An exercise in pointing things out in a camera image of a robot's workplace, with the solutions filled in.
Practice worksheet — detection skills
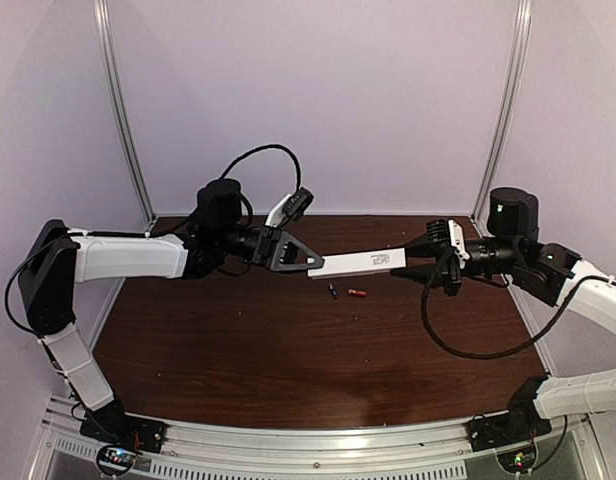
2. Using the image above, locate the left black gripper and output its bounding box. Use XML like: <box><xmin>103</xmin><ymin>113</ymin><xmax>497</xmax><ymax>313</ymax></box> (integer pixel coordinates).
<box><xmin>218</xmin><ymin>222</ymin><xmax>329</xmax><ymax>274</ymax></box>

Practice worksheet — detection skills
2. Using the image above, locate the blue battery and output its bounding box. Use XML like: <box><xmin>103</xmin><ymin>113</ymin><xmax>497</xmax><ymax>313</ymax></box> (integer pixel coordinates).
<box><xmin>328</xmin><ymin>283</ymin><xmax>339</xmax><ymax>300</ymax></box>

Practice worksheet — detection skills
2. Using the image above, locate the white remote control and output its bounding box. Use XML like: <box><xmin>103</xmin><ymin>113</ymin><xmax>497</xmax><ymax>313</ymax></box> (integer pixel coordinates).
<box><xmin>307</xmin><ymin>248</ymin><xmax>407</xmax><ymax>279</ymax></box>

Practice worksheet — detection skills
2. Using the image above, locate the red battery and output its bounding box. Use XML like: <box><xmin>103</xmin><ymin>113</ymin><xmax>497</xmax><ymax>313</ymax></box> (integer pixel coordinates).
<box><xmin>347</xmin><ymin>289</ymin><xmax>368</xmax><ymax>298</ymax></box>

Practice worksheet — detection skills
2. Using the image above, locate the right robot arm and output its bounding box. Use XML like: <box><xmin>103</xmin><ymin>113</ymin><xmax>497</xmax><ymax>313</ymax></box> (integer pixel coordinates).
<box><xmin>391</xmin><ymin>187</ymin><xmax>616</xmax><ymax>442</ymax></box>

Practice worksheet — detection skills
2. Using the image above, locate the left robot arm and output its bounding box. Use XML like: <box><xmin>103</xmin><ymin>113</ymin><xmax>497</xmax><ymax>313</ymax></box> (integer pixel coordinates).
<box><xmin>18</xmin><ymin>178</ymin><xmax>324</xmax><ymax>444</ymax></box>

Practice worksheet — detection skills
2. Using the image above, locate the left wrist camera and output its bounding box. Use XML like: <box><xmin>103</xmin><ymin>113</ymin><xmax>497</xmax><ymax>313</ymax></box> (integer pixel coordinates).
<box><xmin>264</xmin><ymin>187</ymin><xmax>314</xmax><ymax>228</ymax></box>

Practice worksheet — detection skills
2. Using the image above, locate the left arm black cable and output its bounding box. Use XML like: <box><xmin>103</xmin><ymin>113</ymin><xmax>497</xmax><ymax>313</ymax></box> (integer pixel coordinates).
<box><xmin>2</xmin><ymin>143</ymin><xmax>304</xmax><ymax>331</ymax></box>

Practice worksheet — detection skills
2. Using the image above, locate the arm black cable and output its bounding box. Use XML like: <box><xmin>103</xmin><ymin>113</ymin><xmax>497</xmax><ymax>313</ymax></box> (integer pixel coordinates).
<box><xmin>2</xmin><ymin>143</ymin><xmax>304</xmax><ymax>331</ymax></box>
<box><xmin>420</xmin><ymin>249</ymin><xmax>616</xmax><ymax>360</ymax></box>

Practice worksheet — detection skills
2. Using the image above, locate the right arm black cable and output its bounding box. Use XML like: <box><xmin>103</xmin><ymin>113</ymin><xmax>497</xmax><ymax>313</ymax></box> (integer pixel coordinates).
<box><xmin>420</xmin><ymin>249</ymin><xmax>616</xmax><ymax>360</ymax></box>

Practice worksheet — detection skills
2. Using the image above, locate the left aluminium frame post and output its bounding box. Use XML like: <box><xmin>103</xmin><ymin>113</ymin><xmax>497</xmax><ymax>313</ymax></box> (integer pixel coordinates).
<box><xmin>77</xmin><ymin>0</ymin><xmax>157</xmax><ymax>351</ymax></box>

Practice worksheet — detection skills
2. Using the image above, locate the aluminium frame post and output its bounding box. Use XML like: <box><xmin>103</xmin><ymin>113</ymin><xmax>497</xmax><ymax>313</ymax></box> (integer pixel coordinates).
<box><xmin>77</xmin><ymin>0</ymin><xmax>157</xmax><ymax>351</ymax></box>
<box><xmin>470</xmin><ymin>0</ymin><xmax>554</xmax><ymax>373</ymax></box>

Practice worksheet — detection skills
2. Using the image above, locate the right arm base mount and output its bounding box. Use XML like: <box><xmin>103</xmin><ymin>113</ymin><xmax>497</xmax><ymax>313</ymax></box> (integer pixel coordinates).
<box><xmin>466</xmin><ymin>411</ymin><xmax>552</xmax><ymax>452</ymax></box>

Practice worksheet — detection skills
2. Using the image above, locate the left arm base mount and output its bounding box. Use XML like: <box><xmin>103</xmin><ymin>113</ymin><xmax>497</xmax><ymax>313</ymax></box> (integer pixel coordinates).
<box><xmin>79</xmin><ymin>414</ymin><xmax>167</xmax><ymax>453</ymax></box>

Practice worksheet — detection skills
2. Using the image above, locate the right aluminium frame post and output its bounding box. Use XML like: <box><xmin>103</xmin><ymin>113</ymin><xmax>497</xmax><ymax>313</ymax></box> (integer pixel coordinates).
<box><xmin>470</xmin><ymin>0</ymin><xmax>554</xmax><ymax>373</ymax></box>

